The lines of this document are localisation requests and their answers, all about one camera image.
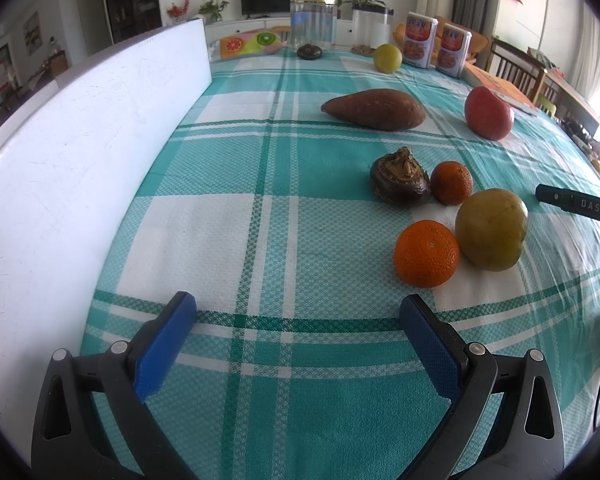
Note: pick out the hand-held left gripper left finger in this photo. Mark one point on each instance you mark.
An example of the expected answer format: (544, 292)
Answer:
(165, 345)

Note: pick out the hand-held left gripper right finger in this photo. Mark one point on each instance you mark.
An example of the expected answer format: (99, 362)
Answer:
(432, 345)

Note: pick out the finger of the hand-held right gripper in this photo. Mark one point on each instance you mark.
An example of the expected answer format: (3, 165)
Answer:
(555, 193)

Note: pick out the large yellow-green pear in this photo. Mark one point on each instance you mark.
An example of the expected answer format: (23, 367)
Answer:
(492, 230)

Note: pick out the large orange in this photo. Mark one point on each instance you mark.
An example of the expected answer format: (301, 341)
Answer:
(426, 255)

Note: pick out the red apple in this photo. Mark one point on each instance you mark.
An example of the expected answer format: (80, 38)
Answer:
(487, 115)

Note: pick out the small orange tangerine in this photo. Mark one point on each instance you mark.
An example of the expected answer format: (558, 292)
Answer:
(451, 184)

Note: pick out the brown water chestnut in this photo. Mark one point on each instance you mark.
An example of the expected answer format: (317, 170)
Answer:
(397, 180)

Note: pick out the brown sweet potato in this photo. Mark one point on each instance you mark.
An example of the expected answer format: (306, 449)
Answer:
(375, 110)

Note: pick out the small yellow-green apple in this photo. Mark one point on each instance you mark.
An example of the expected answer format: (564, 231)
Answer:
(387, 59)

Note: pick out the wooden side table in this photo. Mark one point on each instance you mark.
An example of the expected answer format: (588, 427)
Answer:
(570, 92)

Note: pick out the orange book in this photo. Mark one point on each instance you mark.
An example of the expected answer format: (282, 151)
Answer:
(497, 85)

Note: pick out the wooden chair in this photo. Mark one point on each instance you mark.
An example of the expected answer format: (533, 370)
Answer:
(517, 67)

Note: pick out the teal plaid tablecloth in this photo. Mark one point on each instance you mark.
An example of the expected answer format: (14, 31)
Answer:
(280, 240)

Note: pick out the white foam board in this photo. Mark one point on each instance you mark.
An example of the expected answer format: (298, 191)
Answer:
(80, 160)

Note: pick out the clear container with black lid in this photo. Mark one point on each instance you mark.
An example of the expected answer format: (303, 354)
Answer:
(372, 30)

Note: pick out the dark water chestnut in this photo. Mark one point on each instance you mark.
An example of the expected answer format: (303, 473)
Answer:
(309, 51)

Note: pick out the glass jar with gold lid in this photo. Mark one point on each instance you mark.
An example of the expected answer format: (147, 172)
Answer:
(312, 22)

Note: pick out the colourful printed packet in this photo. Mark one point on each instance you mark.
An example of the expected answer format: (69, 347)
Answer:
(250, 42)

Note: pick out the red flower plant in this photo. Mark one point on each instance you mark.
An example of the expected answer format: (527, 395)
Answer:
(178, 10)

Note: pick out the green potted plant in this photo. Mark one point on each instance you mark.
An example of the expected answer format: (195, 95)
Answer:
(212, 9)

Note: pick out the dark display cabinet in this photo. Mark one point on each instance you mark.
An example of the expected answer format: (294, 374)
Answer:
(130, 0)

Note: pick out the framed wall picture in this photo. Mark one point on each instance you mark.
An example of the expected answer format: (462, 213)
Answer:
(32, 34)

